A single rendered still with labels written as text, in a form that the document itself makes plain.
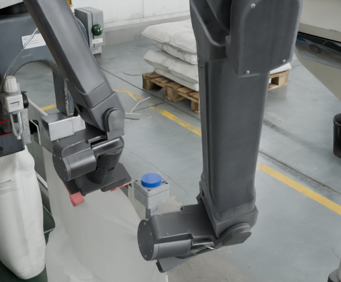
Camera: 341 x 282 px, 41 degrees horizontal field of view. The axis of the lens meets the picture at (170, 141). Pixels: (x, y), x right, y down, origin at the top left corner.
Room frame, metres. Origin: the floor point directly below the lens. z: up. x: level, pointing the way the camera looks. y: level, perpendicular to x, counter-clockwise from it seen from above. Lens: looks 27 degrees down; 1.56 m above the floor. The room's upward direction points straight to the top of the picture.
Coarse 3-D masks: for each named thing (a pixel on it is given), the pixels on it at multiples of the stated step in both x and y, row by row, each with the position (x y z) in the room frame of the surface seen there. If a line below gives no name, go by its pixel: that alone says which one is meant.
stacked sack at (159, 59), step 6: (150, 54) 4.08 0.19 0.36; (156, 54) 4.03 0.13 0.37; (162, 54) 4.01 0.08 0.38; (168, 54) 4.00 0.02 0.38; (144, 60) 4.12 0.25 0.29; (150, 60) 4.02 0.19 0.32; (156, 60) 3.98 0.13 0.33; (162, 60) 3.93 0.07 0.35; (168, 60) 3.89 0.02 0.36; (156, 66) 3.98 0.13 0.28; (162, 66) 3.90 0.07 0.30; (168, 66) 3.85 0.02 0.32
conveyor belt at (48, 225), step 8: (48, 216) 1.57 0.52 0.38; (48, 224) 1.51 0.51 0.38; (48, 232) 1.46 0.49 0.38; (0, 264) 1.28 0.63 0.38; (0, 272) 1.23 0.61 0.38; (8, 272) 1.23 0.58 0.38; (0, 280) 1.19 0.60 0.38; (8, 280) 1.19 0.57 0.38; (16, 280) 1.19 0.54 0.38; (24, 280) 1.19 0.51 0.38; (32, 280) 1.20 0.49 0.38; (40, 280) 1.20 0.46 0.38
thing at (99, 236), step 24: (48, 168) 0.97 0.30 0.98; (48, 192) 0.98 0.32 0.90; (96, 192) 0.87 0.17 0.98; (120, 192) 0.80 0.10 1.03; (72, 216) 0.81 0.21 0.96; (96, 216) 0.73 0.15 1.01; (120, 216) 0.80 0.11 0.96; (48, 240) 0.90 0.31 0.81; (72, 240) 0.83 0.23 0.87; (96, 240) 0.73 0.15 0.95; (120, 240) 0.70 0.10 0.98; (48, 264) 0.86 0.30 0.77; (72, 264) 0.80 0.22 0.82; (96, 264) 0.74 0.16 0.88; (120, 264) 0.70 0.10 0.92; (144, 264) 0.66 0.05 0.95
